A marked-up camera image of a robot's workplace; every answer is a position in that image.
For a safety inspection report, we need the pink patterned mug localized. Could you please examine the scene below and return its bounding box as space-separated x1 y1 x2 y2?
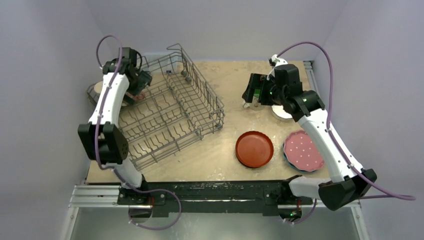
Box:
123 92 146 105

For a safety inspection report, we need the beige mug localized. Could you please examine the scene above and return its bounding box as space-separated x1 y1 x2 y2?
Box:
93 81 103 95

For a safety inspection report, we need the white floral mug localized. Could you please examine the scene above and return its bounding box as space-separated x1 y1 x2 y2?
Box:
242 101 266 111

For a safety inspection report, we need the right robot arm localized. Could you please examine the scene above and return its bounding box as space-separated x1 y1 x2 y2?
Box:
242 64 377 211

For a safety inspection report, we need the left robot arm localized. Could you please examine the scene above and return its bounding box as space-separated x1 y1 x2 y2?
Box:
77 47 152 205

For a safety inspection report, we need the white bowl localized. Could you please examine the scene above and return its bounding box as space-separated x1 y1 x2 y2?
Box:
271 105 293 121

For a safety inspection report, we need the clear plastic container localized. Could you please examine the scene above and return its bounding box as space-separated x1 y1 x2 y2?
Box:
141 52 181 75

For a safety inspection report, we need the red-orange plate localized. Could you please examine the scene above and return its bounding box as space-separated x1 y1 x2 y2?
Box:
235 131 274 169

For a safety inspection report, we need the blue plate under pink plate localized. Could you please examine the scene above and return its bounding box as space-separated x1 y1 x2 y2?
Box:
282 142 325 173

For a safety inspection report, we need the pink polka dot plate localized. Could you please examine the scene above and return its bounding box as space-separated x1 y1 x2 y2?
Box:
282 130 325 173

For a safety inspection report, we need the grey wire dish rack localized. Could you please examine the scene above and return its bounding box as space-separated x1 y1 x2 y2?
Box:
86 43 226 171

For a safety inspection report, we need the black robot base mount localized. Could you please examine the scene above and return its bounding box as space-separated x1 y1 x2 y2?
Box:
117 180 313 219

